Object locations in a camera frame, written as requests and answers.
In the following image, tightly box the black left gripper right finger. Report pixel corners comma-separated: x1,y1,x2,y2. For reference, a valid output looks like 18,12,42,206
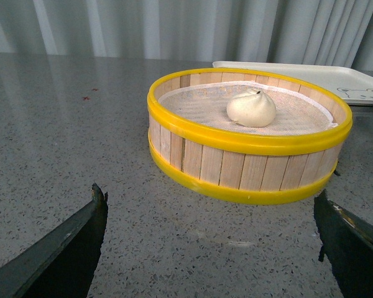
314,191,373,297

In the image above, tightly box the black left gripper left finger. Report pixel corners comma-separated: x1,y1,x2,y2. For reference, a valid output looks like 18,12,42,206
0,184,108,297

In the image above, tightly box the white steamed bun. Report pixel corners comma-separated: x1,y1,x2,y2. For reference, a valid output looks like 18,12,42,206
226,89,277,127

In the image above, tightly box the white bear print tray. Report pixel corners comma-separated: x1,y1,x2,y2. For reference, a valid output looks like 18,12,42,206
213,61,373,106

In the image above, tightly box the yellow rimmed bamboo steamer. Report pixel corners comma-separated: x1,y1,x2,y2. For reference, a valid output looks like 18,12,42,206
147,68,352,205

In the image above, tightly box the white mesh steamer liner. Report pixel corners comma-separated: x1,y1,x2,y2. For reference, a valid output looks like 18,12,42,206
158,81,338,135

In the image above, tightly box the grey curtain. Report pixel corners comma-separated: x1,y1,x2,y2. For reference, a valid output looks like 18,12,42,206
0,1,373,71

